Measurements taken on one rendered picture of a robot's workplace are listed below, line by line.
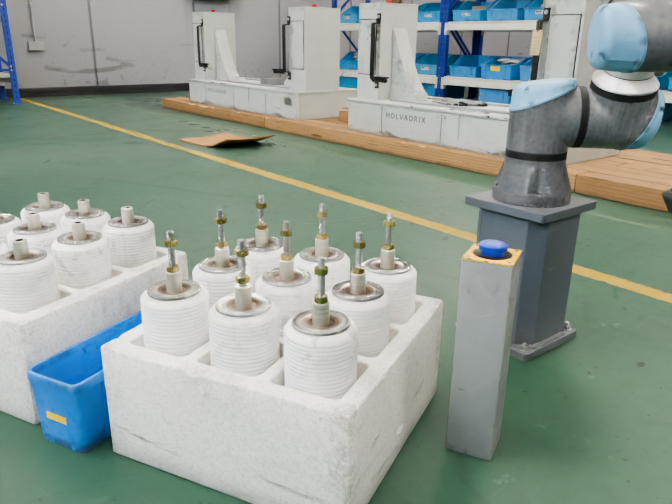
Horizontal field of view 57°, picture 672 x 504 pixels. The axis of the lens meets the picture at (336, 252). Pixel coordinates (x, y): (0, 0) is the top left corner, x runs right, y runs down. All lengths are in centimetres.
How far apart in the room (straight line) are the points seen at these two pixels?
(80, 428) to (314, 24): 360
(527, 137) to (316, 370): 66
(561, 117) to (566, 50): 174
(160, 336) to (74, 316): 26
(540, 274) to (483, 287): 39
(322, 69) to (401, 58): 80
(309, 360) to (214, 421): 17
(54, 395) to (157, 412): 17
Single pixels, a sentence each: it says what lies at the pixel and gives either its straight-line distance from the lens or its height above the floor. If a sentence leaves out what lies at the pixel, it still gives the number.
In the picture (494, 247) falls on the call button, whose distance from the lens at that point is 87.
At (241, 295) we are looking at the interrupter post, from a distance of 83.
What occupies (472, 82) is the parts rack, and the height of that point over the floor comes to 22.
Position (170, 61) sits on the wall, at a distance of 775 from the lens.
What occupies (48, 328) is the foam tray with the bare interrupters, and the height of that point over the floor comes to 15.
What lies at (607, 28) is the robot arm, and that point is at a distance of 79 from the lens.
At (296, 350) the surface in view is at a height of 23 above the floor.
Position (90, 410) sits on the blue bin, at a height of 7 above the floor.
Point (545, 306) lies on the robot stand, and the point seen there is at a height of 10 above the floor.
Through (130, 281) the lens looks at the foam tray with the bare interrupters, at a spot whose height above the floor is 17.
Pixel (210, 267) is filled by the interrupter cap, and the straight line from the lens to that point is 99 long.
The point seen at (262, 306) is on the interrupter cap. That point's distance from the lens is 84.
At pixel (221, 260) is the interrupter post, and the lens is 99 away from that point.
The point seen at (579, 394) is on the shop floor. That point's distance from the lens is 122.
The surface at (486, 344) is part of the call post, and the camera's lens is 91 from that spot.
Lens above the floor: 59
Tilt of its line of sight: 19 degrees down
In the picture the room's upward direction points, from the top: 1 degrees clockwise
